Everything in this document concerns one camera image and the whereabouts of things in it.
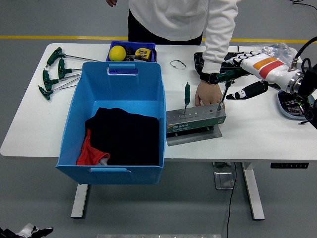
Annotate small dark blue parts tray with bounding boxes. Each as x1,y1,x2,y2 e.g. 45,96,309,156
106,41,158,74

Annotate yellow tape measure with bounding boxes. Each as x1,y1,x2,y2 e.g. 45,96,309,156
135,48,152,62

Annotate yellow ball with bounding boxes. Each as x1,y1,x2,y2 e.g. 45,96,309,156
109,45,127,62

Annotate grey green hex key stand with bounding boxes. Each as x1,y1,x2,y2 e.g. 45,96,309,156
165,104,227,147

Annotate person's left hand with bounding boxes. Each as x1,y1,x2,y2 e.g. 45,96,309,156
194,80,223,108

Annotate green T-handle hex wrench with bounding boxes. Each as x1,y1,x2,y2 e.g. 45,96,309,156
46,47,102,67
58,59,82,80
38,84,78,101
42,68,82,91

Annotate grey blue bowl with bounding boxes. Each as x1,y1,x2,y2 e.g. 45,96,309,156
277,89,310,121

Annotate black cloth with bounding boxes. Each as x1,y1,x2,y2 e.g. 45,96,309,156
85,107,160,166

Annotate metal floor plate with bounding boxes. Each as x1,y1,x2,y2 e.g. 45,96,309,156
213,172,235,191

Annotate pile of electronic components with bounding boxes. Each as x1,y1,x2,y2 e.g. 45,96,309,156
282,98,309,116

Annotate white table leg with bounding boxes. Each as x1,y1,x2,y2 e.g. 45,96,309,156
241,162,265,221
71,183,89,219

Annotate small green T-handle hex key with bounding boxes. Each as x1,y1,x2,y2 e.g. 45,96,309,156
184,81,191,116

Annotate clear plastic parts bag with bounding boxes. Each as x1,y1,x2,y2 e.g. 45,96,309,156
257,42,298,62

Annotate black cable on floor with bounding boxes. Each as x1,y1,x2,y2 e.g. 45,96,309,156
289,0,317,12

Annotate black wristwatch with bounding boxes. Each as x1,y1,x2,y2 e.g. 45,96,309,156
200,71,220,85

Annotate red cloth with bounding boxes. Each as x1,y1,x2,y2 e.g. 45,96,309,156
76,128,111,166

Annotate thin wire loop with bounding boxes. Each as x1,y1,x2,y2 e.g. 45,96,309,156
170,60,188,70

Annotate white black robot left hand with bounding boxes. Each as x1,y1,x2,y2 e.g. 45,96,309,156
16,223,54,238

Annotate large green T-handle hex key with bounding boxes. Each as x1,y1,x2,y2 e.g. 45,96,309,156
216,68,246,114

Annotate black table control panel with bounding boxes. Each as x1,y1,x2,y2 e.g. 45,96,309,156
270,162,310,169

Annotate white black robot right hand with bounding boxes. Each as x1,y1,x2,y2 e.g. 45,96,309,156
224,51,302,101

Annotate large blue plastic bin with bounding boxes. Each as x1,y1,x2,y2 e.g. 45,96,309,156
55,61,167,185

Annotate black plastic case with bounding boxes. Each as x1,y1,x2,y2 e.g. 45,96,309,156
194,52,251,82

